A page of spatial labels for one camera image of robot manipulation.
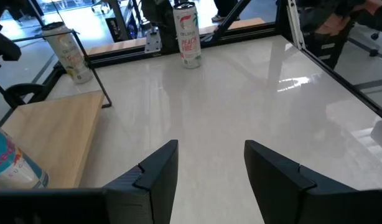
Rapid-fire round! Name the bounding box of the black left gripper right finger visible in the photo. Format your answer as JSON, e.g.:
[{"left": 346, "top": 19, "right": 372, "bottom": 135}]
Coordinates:
[{"left": 244, "top": 139, "right": 382, "bottom": 224}]

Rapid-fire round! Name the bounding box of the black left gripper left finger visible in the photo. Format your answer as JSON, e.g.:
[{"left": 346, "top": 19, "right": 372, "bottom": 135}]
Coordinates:
[{"left": 0, "top": 139, "right": 179, "bottom": 224}]

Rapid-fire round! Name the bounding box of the silver can corner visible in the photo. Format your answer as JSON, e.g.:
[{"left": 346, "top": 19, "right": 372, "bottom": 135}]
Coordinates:
[{"left": 40, "top": 21, "right": 94, "bottom": 85}]

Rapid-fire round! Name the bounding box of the blue silver Red Bull can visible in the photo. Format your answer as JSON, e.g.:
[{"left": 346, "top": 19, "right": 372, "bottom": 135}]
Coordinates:
[{"left": 0, "top": 124, "right": 50, "bottom": 190}]

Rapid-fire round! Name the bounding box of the Celsius Peach Vibe can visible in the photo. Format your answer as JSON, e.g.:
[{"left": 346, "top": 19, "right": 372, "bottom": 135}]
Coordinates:
[{"left": 172, "top": 1, "right": 202, "bottom": 70}]

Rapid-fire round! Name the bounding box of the black drawer cabinet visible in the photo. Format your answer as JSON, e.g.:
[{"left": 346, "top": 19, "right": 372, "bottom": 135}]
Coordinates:
[{"left": 302, "top": 29, "right": 356, "bottom": 71}]

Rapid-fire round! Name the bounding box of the person's hand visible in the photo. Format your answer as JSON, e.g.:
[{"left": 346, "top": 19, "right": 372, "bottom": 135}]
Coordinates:
[{"left": 314, "top": 12, "right": 354, "bottom": 36}]

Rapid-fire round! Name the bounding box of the person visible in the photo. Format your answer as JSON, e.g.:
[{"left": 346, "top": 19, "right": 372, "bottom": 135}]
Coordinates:
[
  {"left": 209, "top": 0, "right": 241, "bottom": 23},
  {"left": 295, "top": 0, "right": 382, "bottom": 37}
]

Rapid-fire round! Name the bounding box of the black curved handle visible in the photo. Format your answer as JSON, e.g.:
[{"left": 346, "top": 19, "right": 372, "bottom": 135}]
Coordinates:
[{"left": 2, "top": 83, "right": 48, "bottom": 110}]

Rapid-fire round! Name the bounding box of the wooden shelf black metal frame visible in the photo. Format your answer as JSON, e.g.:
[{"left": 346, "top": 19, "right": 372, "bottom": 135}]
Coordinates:
[{"left": 0, "top": 27, "right": 113, "bottom": 190}]

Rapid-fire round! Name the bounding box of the silver metal bracket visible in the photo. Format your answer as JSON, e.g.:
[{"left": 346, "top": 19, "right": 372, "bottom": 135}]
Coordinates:
[{"left": 144, "top": 28, "right": 163, "bottom": 54}]

